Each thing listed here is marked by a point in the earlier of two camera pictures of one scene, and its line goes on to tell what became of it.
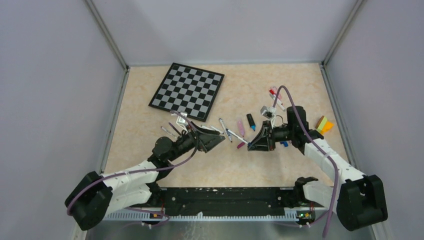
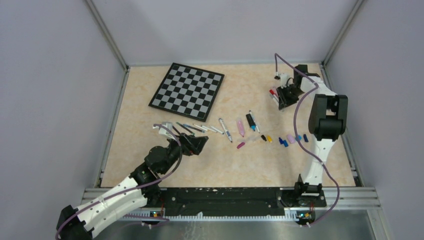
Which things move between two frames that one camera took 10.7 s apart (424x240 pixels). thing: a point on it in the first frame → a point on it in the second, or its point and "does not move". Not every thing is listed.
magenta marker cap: [242, 144] does not move
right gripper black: [263, 142] → [283, 102]
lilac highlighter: [241, 128] does not move
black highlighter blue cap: [251, 121] does not move
